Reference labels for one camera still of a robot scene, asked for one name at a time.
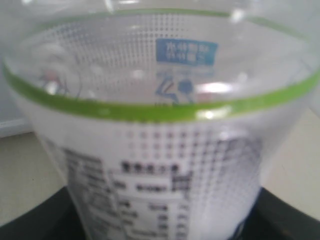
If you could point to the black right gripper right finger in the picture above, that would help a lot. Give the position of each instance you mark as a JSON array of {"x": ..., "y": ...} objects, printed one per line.
[{"x": 273, "y": 219}]

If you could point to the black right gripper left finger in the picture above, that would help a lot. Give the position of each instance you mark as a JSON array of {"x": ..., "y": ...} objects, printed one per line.
[{"x": 54, "y": 219}]

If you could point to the clear plastic water bottle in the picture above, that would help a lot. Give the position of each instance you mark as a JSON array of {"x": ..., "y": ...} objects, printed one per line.
[{"x": 161, "y": 115}]

